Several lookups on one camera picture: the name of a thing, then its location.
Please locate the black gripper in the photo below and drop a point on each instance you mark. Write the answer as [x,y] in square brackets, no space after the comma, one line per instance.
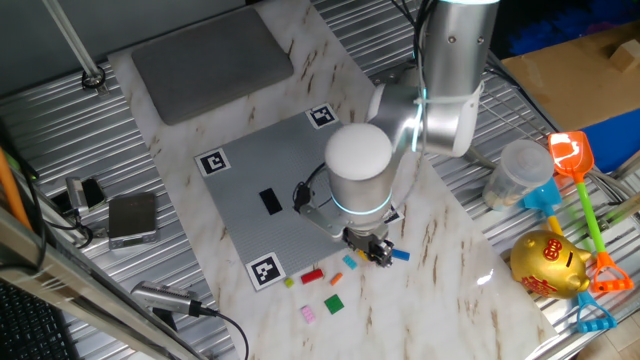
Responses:
[362,240]

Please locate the black Lego brick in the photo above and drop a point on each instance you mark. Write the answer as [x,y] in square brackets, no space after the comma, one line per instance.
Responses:
[270,201]

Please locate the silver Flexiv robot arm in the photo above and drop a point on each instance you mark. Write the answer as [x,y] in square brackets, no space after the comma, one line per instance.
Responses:
[450,75]

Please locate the blue Lego brick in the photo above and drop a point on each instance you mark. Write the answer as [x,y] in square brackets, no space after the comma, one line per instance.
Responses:
[401,255]

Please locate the cyan Lego brick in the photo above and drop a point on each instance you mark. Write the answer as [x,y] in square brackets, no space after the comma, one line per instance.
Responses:
[350,262]

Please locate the orange Lego brick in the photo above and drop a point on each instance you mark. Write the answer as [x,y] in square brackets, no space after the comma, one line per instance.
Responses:
[336,279]

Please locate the green Lego plate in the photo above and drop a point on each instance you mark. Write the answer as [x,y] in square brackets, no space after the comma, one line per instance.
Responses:
[334,304]

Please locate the red Lego brick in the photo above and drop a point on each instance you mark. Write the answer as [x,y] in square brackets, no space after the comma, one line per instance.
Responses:
[312,276]

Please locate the pink Lego brick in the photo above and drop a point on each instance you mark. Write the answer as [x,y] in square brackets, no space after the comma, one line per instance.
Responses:
[308,314]

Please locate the small lime Lego brick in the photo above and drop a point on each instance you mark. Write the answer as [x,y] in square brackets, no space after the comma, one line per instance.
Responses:
[288,282]

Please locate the grey Lego baseplate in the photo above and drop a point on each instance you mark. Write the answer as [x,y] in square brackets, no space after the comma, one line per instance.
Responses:
[250,200]

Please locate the black white ArUco marker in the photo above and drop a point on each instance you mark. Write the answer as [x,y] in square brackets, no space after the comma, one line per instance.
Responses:
[321,116]
[265,270]
[212,162]
[396,216]

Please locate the clear plastic cup with bricks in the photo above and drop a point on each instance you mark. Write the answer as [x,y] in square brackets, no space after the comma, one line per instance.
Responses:
[520,170]

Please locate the gold piggy bank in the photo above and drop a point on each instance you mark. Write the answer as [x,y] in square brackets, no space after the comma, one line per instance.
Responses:
[547,265]

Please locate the brown cardboard box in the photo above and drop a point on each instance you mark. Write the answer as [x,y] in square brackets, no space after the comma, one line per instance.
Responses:
[565,85]

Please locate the silver digital scale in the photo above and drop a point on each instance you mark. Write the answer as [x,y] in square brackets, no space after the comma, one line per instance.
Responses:
[132,217]

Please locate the grey fabric pad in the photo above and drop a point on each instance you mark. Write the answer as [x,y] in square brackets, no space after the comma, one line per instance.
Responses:
[210,65]

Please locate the blue plastic sheet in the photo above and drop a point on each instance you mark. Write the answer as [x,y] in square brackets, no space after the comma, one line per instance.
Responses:
[615,140]

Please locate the blue fuzzy fabric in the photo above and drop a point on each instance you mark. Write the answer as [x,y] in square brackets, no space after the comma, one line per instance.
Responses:
[575,25]

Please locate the large wooden block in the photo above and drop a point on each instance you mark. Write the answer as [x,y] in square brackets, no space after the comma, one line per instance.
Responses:
[627,55]

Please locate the black keyboard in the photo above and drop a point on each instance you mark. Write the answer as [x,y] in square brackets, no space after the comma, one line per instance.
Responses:
[30,330]

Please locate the silver metal pole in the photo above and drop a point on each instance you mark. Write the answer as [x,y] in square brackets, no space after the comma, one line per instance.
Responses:
[75,42]

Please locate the orange pole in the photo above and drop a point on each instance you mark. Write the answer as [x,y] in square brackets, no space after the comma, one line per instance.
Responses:
[10,190]

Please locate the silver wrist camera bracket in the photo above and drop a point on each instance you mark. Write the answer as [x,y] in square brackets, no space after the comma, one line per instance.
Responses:
[322,220]

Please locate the perforated metal robot base plate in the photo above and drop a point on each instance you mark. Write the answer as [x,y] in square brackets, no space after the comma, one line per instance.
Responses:
[390,77]

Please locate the silver depth camera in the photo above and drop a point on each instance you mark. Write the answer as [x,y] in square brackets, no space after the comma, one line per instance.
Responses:
[160,296]

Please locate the aluminium frame bar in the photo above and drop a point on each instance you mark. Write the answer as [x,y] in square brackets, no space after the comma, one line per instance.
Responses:
[75,285]

